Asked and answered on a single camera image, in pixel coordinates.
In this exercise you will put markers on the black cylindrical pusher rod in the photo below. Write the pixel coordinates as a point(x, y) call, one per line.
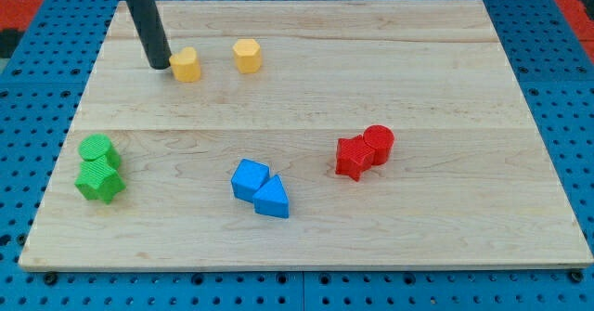
point(147, 20)

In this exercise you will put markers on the green circle block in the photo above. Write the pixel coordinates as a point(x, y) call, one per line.
point(99, 145)

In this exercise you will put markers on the green star block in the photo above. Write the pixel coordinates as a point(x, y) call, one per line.
point(98, 180)

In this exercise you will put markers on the red star block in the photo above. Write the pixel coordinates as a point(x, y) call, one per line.
point(353, 157)

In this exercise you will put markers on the red circle block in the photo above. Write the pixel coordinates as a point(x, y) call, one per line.
point(381, 139)

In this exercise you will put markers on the yellow heart block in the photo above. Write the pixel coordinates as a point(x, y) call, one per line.
point(186, 65)

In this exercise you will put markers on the yellow hexagon block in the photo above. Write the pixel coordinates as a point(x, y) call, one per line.
point(247, 55)

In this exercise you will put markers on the blue cube block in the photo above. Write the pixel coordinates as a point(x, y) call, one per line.
point(248, 178)

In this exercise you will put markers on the wooden board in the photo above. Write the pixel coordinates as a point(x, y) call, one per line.
point(469, 184)

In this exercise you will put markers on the blue triangle block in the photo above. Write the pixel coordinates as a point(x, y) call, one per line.
point(271, 199)

